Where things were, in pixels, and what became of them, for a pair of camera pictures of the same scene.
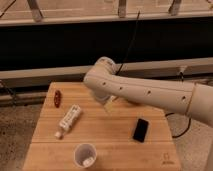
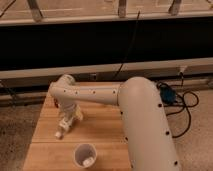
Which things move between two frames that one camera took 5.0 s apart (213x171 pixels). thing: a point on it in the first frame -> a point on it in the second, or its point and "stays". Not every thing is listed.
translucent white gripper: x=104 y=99 -> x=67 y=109
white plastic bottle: x=67 y=122 stays
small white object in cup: x=88 y=162 stays
